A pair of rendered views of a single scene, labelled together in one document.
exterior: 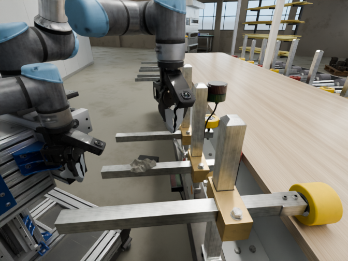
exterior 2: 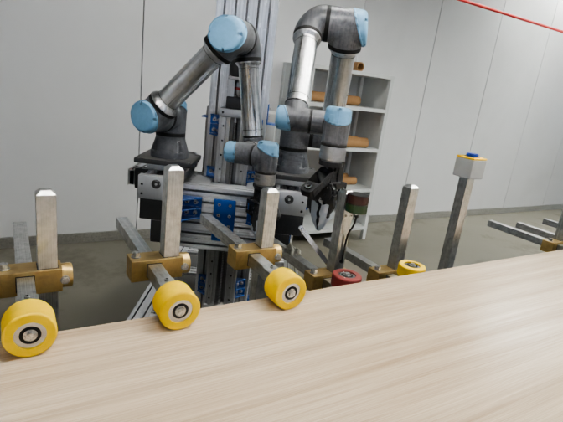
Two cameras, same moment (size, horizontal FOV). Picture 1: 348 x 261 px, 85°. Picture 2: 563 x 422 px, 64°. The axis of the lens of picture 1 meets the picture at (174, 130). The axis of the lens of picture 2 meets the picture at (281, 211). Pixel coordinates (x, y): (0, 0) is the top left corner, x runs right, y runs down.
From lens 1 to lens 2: 1.11 m
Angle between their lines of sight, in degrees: 59
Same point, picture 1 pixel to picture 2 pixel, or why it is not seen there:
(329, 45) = not seen: outside the picture
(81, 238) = not seen: hidden behind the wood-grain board
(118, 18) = (299, 121)
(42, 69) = (264, 144)
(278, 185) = (313, 296)
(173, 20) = (326, 129)
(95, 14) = (280, 117)
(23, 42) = not seen: hidden behind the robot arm
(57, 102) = (263, 167)
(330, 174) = (368, 331)
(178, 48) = (327, 151)
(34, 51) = (302, 136)
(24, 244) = (226, 295)
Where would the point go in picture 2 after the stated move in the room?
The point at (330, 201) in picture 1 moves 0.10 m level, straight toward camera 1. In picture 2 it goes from (278, 276) to (239, 265)
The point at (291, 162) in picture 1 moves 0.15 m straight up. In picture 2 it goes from (365, 310) to (377, 249)
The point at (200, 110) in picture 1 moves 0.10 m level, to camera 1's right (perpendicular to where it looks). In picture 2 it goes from (338, 215) to (358, 227)
